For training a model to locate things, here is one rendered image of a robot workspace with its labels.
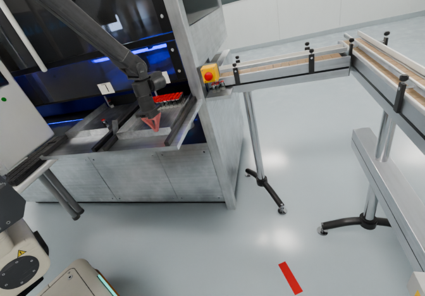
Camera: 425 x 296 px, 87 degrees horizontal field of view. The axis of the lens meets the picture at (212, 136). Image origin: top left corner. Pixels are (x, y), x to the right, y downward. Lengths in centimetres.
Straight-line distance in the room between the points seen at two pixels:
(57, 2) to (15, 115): 97
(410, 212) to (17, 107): 186
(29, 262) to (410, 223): 124
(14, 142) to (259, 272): 150
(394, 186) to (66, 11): 122
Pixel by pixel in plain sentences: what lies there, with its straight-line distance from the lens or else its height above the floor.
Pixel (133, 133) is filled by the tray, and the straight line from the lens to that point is 100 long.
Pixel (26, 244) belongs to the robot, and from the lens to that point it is 99.
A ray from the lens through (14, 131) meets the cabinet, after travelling 161.
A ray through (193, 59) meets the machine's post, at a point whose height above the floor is 108.
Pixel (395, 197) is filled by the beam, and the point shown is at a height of 55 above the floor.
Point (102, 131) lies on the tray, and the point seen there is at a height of 90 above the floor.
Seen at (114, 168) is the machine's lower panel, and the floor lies 45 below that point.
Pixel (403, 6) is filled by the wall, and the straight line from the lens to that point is 623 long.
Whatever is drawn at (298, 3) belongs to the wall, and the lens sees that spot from 567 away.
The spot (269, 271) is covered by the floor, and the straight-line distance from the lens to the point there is 145.
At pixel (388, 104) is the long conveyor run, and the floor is 88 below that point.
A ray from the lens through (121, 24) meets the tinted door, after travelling 121.
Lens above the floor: 131
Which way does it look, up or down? 32 degrees down
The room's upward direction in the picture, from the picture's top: 16 degrees counter-clockwise
